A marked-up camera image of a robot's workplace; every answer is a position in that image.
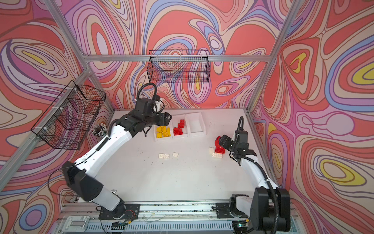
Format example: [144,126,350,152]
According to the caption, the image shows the yellow curved lego piece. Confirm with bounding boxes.
[162,129,171,137]

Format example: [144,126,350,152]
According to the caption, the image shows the red square lego brick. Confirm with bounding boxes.
[173,128,183,133]

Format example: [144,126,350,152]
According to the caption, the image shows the red long lego brick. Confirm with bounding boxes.
[173,131,183,136]

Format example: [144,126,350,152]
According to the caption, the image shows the red arch lego piece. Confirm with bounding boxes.
[215,136,222,148]

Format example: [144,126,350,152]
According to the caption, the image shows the white long lego plate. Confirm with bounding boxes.
[212,153,223,159]

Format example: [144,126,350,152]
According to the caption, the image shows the white lego block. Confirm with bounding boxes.
[209,147,215,155]

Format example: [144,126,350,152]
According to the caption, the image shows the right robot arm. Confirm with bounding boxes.
[218,130,291,234]

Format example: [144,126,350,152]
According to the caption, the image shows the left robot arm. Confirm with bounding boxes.
[61,96,172,217]

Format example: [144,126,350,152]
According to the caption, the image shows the white three-compartment bin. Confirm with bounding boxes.
[154,112,206,142]

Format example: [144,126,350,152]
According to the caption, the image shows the clear cup of pens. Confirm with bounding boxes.
[91,123,107,138]

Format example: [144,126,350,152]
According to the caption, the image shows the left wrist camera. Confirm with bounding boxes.
[153,95,165,113]

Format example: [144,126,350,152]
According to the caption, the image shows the back wire basket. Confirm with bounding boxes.
[147,49,211,84]

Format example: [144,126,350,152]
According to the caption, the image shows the wire basket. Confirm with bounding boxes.
[147,49,211,84]
[31,81,106,150]

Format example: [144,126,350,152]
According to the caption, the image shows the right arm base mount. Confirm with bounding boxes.
[211,194,248,218]

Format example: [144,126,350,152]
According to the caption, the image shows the left wire basket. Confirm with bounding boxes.
[31,81,106,150]

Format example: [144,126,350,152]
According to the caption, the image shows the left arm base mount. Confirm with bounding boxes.
[98,202,141,221]

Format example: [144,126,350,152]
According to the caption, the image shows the white box on rail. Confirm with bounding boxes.
[62,216,90,233]

